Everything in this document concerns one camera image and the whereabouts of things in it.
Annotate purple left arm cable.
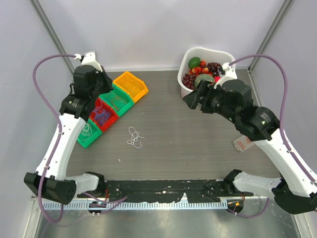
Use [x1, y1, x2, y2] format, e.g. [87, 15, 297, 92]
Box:
[32, 54, 128, 224]

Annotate purple cable in red bin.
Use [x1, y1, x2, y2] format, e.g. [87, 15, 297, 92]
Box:
[93, 104, 111, 124]

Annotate right aluminium frame post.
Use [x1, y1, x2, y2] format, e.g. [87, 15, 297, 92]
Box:
[247, 0, 295, 72]

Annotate red apple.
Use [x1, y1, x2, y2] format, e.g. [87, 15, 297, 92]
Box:
[214, 76, 221, 83]

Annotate white cable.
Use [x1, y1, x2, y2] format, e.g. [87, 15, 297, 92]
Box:
[79, 123, 93, 142]
[126, 126, 146, 149]

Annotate green plastic bin beside yellow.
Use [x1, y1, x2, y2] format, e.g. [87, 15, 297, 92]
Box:
[100, 83, 134, 117]

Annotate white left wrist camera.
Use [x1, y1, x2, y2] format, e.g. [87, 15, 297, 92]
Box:
[74, 51, 103, 72]

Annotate red and white card box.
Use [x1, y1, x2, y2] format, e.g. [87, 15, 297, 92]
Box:
[232, 135, 255, 152]

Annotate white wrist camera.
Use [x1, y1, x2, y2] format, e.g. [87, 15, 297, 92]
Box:
[74, 51, 103, 72]
[214, 62, 237, 89]

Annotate white perforated cable duct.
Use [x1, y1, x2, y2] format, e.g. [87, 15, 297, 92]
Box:
[42, 200, 228, 211]

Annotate green plastic bin at end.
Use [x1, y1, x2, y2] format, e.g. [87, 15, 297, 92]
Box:
[77, 119, 102, 148]

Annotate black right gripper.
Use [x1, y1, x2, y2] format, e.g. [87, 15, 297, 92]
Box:
[183, 79, 239, 124]

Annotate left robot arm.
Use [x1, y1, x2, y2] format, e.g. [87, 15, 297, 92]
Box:
[24, 63, 113, 205]

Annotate green lime fruit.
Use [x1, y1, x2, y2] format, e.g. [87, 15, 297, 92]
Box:
[188, 57, 201, 69]

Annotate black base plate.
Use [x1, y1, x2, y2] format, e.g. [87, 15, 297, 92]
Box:
[88, 179, 253, 203]

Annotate aluminium frame post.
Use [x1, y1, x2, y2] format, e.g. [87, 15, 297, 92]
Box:
[247, 0, 295, 72]
[29, 0, 78, 76]

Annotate red plastic bin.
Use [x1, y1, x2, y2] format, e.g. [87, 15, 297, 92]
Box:
[90, 98, 119, 132]

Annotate dark purple grape bunch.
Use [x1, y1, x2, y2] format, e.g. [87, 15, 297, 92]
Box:
[207, 62, 221, 77]

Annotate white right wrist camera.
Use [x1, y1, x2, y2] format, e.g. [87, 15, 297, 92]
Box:
[214, 62, 237, 89]

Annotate red and yellow peaches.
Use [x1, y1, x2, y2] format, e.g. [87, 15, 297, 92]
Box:
[189, 60, 213, 76]

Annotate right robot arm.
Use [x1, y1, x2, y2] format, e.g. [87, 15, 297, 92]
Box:
[183, 80, 317, 214]

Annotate white plastic fruit basket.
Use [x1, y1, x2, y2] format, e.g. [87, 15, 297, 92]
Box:
[177, 47, 235, 98]

